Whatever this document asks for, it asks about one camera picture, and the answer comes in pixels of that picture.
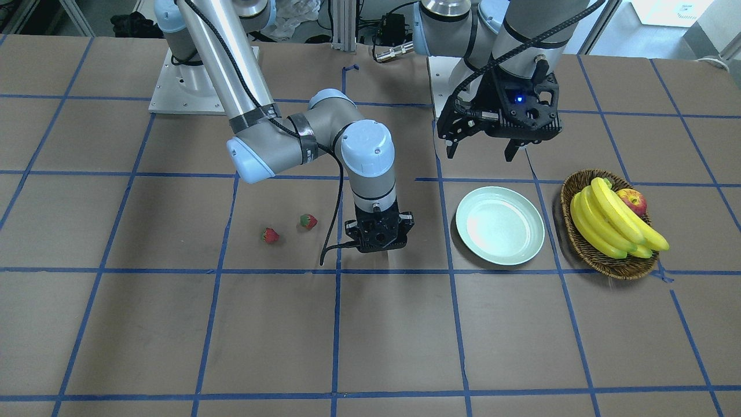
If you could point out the aluminium frame post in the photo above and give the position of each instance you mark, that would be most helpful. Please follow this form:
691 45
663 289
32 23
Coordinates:
344 25

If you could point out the yellow banana bunch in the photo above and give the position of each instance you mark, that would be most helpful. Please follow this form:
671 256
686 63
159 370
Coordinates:
609 226

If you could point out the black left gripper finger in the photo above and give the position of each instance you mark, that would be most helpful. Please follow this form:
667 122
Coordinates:
451 147
512 148

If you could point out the red yellow apple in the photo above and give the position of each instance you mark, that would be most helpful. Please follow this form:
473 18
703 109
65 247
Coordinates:
634 200

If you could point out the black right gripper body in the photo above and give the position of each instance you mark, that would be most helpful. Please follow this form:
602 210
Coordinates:
408 222

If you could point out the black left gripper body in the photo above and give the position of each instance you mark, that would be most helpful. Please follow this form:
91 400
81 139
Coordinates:
481 97

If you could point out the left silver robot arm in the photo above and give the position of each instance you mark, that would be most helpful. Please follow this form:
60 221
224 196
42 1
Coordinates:
524 38

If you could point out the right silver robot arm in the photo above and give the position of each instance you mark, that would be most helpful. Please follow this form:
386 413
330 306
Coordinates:
213 36

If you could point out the brown wicker basket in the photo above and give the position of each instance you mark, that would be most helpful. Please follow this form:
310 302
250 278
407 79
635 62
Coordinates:
625 269

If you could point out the light green plate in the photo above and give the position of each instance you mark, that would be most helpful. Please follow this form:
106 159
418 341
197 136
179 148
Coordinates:
500 225

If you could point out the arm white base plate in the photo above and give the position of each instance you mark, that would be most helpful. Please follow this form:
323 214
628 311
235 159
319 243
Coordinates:
184 90
446 73

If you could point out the red strawberry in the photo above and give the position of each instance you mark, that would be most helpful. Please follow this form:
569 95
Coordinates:
270 236
307 221

